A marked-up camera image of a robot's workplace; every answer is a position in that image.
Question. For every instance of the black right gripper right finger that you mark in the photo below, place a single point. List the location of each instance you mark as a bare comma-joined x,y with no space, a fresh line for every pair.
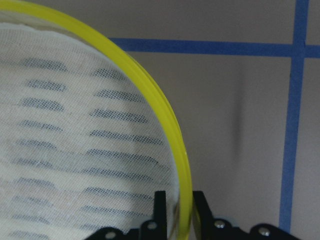
205,225

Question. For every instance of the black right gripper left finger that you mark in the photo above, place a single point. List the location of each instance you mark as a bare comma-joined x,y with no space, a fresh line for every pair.
156,227

